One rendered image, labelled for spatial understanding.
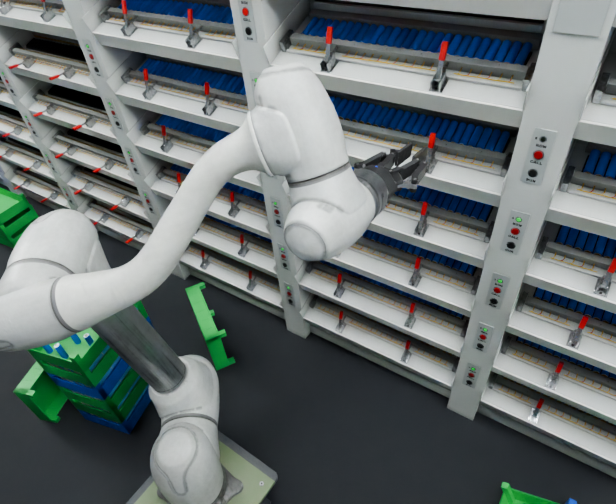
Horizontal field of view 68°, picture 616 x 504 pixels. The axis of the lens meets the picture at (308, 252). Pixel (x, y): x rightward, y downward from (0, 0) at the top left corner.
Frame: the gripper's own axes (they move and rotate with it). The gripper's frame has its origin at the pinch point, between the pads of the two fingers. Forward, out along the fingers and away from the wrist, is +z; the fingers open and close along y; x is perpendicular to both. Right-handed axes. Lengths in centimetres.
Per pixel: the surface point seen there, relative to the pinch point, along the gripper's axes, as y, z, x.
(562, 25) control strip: 20.5, 3.9, 26.4
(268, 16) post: -42.6, 7.4, 21.8
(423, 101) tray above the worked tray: -2.3, 8.4, 9.0
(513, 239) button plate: 22.8, 12.8, -18.9
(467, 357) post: 20, 22, -68
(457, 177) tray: 7.3, 12.6, -7.6
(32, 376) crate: -109, -48, -95
